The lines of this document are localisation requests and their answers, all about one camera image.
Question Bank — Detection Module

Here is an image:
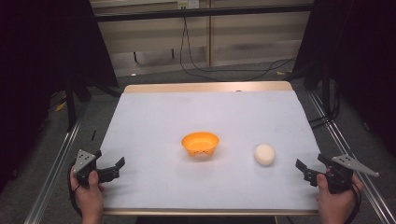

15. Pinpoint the black horizontal bar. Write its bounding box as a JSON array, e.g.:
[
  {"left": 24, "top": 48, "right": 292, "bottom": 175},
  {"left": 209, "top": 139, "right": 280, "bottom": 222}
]
[{"left": 92, "top": 3, "right": 315, "bottom": 22}]

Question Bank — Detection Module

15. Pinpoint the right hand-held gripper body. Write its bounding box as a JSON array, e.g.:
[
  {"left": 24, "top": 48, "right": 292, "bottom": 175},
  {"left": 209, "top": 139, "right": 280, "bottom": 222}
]
[{"left": 303, "top": 154, "right": 380, "bottom": 195}]

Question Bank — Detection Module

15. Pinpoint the white wall socket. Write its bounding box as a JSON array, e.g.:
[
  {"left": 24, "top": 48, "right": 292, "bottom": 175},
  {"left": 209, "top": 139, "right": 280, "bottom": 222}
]
[{"left": 177, "top": 0, "right": 200, "bottom": 9}]

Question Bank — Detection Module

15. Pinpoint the black metal stand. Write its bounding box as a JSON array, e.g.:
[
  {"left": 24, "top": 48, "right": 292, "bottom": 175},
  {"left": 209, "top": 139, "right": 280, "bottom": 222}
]
[
  {"left": 64, "top": 74, "right": 78, "bottom": 133},
  {"left": 309, "top": 62, "right": 341, "bottom": 129}
]

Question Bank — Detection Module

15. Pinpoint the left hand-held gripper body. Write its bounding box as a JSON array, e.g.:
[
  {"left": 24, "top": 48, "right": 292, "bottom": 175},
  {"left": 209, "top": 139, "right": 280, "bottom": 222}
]
[{"left": 74, "top": 148, "right": 120, "bottom": 189}]

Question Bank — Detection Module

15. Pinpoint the orange plastic bowl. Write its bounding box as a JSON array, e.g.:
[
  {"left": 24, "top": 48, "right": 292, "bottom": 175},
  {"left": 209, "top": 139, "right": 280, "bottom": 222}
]
[{"left": 180, "top": 131, "right": 220, "bottom": 159}]

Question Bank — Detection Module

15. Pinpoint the person's right hand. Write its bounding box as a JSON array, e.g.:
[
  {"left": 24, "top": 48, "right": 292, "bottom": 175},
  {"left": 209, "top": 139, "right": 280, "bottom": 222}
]
[{"left": 315, "top": 167, "right": 365, "bottom": 224}]

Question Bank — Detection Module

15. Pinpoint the person's left hand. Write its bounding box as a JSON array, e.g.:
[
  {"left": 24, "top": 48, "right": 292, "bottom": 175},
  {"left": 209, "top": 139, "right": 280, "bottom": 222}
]
[{"left": 69, "top": 165, "right": 106, "bottom": 224}]

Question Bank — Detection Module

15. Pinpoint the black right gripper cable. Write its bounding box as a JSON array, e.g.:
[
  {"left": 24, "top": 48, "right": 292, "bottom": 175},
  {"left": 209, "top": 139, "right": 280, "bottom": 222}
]
[{"left": 343, "top": 182, "right": 363, "bottom": 224}]

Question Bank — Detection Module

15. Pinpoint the white round ball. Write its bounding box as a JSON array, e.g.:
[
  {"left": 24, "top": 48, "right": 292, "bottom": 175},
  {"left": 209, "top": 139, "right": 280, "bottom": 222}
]
[{"left": 253, "top": 143, "right": 276, "bottom": 166}]

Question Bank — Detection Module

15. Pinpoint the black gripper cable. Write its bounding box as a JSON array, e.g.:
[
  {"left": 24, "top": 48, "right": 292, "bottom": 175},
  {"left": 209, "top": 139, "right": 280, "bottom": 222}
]
[
  {"left": 343, "top": 182, "right": 363, "bottom": 224},
  {"left": 67, "top": 161, "right": 84, "bottom": 217}
]

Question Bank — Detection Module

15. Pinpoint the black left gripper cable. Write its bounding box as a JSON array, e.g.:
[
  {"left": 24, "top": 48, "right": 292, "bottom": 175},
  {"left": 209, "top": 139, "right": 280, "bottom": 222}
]
[{"left": 67, "top": 161, "right": 84, "bottom": 217}]

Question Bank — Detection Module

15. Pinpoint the white table sheet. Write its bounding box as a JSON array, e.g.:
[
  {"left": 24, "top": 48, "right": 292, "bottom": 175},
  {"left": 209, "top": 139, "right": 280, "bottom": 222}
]
[{"left": 97, "top": 90, "right": 322, "bottom": 211}]

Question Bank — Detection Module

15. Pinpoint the black hanging cable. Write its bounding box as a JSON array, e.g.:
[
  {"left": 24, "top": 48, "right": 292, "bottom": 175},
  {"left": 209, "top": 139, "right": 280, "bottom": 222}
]
[{"left": 178, "top": 15, "right": 298, "bottom": 82}]

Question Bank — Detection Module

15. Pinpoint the aluminium floor rail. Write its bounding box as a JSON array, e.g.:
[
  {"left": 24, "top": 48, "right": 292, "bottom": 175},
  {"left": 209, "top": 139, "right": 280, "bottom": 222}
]
[
  {"left": 23, "top": 118, "right": 82, "bottom": 224},
  {"left": 307, "top": 91, "right": 396, "bottom": 224}
]

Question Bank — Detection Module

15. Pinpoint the black curtain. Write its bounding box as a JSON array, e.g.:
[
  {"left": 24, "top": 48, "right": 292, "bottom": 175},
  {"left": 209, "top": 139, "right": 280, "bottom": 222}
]
[
  {"left": 0, "top": 0, "right": 120, "bottom": 194},
  {"left": 292, "top": 0, "right": 396, "bottom": 157}
]

